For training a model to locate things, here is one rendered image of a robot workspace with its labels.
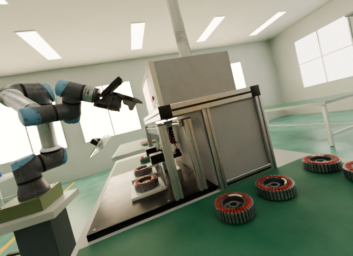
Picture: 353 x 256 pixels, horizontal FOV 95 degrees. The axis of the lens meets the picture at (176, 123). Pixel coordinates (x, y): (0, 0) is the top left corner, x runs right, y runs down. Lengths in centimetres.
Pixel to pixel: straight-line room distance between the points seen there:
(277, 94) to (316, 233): 787
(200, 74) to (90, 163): 523
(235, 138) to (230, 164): 11
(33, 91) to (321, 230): 130
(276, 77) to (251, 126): 769
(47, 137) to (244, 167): 111
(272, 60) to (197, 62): 781
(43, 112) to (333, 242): 94
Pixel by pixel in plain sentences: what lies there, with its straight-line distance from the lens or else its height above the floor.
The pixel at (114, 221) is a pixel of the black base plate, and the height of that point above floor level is 77.
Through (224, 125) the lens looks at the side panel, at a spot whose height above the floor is 99.
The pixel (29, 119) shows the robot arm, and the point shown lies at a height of 119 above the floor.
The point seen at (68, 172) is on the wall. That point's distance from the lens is 592.
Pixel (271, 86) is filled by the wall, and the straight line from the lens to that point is 815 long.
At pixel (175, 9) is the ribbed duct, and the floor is 246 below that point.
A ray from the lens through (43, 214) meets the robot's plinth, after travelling 118.
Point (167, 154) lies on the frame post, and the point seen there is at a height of 94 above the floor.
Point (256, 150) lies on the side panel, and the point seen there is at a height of 85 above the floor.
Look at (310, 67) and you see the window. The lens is 766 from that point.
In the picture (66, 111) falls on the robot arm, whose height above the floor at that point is 121.
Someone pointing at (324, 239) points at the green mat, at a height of 75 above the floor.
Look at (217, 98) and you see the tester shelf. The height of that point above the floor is 110.
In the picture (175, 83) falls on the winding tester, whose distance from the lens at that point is 72.
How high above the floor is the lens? 106
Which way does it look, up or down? 2 degrees down
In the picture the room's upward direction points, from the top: 14 degrees counter-clockwise
